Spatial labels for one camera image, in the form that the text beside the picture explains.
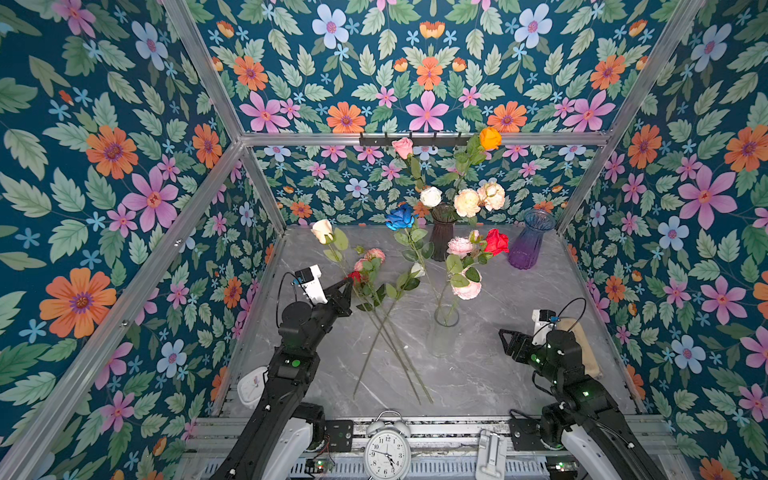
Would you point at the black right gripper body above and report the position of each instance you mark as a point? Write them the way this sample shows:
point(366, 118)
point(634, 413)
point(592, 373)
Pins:
point(525, 352)

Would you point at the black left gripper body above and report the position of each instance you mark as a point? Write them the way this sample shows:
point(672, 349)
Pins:
point(336, 308)

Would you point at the cream white rose stem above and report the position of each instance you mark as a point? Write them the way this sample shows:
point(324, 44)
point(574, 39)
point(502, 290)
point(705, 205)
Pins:
point(336, 244)

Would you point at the clear glass cup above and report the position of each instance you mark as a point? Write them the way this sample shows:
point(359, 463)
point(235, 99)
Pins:
point(444, 330)

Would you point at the pink double carnation stem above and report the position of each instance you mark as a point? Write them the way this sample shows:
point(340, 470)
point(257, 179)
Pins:
point(463, 280)

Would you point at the red rose stem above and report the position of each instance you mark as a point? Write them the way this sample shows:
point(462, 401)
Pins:
point(496, 244)

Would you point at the dark pink ribbed glass vase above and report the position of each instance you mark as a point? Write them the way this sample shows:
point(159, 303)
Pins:
point(441, 235)

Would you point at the cream double-bloom flower stem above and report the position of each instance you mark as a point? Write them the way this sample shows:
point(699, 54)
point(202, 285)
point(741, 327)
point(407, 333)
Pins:
point(468, 203)

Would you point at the pink rose stem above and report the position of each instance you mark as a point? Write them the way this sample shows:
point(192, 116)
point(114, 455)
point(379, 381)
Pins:
point(404, 150)

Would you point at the yellow rose stem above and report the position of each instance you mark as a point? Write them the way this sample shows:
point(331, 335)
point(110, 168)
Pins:
point(474, 154)

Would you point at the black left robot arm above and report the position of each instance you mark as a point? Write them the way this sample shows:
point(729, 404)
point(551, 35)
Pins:
point(290, 373)

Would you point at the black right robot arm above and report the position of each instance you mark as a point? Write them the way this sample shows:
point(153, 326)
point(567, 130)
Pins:
point(584, 418)

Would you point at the pile of artificial flowers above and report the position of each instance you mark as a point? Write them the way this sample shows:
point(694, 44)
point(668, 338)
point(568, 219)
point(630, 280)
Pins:
point(378, 299)

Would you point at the purple ribbed glass vase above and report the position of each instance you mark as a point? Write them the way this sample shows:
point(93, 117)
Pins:
point(524, 252)

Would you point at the beige cloth roll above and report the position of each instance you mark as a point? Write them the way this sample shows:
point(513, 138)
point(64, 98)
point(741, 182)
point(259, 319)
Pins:
point(589, 360)

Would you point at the white twin-bell alarm clock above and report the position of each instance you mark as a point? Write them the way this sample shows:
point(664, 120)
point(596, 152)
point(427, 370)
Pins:
point(387, 454)

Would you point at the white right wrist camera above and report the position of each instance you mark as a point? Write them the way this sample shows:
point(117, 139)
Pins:
point(544, 321)

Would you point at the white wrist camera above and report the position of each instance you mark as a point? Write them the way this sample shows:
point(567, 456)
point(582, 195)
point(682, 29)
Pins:
point(544, 321)
point(308, 279)

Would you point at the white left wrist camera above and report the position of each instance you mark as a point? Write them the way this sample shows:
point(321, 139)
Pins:
point(308, 279)

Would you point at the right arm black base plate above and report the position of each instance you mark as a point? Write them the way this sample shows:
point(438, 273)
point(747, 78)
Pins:
point(525, 436)

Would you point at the white plastic clip bracket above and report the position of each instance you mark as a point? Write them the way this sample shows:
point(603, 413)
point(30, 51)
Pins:
point(491, 456)

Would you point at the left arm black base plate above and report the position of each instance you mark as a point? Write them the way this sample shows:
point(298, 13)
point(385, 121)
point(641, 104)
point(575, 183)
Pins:
point(339, 435)

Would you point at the black hook rail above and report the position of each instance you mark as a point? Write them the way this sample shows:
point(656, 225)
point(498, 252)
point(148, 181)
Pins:
point(446, 140)

